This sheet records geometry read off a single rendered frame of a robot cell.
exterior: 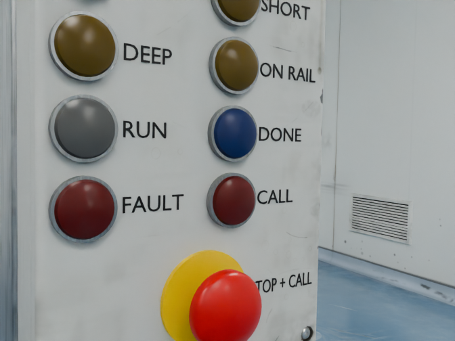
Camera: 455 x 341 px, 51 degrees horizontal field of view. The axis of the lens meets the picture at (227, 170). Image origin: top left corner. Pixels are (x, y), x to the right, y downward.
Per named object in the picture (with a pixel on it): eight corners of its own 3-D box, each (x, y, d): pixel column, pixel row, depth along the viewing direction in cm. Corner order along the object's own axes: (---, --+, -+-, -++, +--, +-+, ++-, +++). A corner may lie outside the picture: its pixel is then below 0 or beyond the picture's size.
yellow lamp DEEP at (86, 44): (119, 79, 21) (119, 17, 21) (55, 73, 20) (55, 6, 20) (112, 81, 22) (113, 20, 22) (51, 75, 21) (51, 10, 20)
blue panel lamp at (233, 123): (259, 160, 26) (261, 108, 26) (217, 160, 24) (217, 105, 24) (250, 159, 27) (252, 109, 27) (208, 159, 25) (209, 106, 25)
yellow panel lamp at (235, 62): (261, 93, 26) (262, 41, 26) (218, 88, 24) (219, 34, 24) (252, 94, 26) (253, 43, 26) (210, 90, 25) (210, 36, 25)
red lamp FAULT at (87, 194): (118, 239, 22) (118, 178, 22) (55, 245, 20) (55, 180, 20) (112, 235, 22) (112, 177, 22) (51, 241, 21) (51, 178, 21)
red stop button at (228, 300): (268, 347, 24) (269, 269, 24) (200, 366, 22) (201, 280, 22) (220, 319, 28) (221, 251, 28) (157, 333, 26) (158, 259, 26)
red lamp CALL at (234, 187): (258, 225, 26) (259, 174, 26) (215, 229, 25) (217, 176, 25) (249, 222, 27) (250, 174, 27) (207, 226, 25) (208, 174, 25)
